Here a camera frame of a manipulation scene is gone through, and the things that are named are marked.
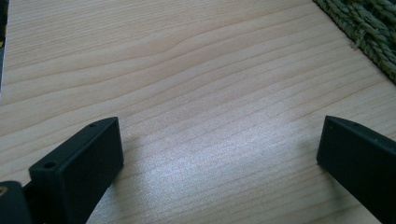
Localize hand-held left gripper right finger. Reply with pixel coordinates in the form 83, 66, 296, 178
316, 115, 396, 224

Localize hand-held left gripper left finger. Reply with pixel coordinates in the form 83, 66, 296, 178
22, 116, 125, 224

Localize green woven straw mat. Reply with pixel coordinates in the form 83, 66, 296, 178
312, 0, 396, 84

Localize dark object at table edge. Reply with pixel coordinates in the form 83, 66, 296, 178
0, 0, 10, 94

